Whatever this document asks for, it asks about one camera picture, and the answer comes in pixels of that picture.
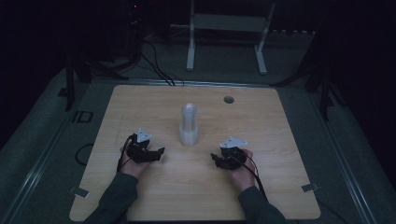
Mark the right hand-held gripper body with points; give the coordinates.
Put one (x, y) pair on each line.
(232, 154)

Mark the person's right hand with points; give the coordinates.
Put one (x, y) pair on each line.
(244, 175)

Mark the person's left hand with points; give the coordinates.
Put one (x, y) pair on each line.
(134, 169)

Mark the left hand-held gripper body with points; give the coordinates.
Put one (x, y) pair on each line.
(140, 149)

